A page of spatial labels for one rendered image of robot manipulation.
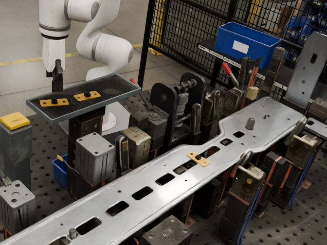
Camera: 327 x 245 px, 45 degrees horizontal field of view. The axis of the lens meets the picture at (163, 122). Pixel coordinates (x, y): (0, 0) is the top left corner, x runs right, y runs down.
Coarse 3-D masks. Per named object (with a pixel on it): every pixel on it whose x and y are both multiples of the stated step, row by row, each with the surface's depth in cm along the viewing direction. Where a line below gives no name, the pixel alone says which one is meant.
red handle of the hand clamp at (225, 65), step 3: (222, 63) 174; (225, 63) 174; (222, 66) 174; (225, 66) 173; (225, 69) 174; (228, 69) 173; (228, 72) 173; (231, 72) 174; (231, 75) 173; (231, 78) 173; (234, 78) 173; (234, 81) 173; (237, 84) 172; (237, 87) 173; (243, 90) 173
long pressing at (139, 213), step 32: (224, 128) 157; (256, 128) 161; (288, 128) 165; (160, 160) 134; (224, 160) 140; (96, 192) 116; (128, 192) 119; (160, 192) 121; (192, 192) 124; (64, 224) 105; (128, 224) 108
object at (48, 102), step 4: (40, 100) 123; (44, 100) 123; (48, 100) 124; (52, 100) 122; (56, 100) 123; (60, 100) 125; (64, 100) 125; (40, 104) 121; (44, 104) 121; (48, 104) 122; (52, 104) 122; (56, 104) 122; (60, 104) 123; (64, 104) 123; (68, 104) 124
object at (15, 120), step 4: (16, 112) 116; (4, 116) 113; (8, 116) 114; (12, 116) 114; (16, 116) 114; (20, 116) 115; (0, 120) 113; (4, 120) 112; (8, 120) 112; (12, 120) 112; (16, 120) 113; (20, 120) 113; (24, 120) 113; (28, 120) 114; (4, 124) 112; (8, 124) 110; (12, 124) 111; (16, 124) 111; (20, 124) 112; (24, 124) 113; (12, 128) 110; (16, 128) 111
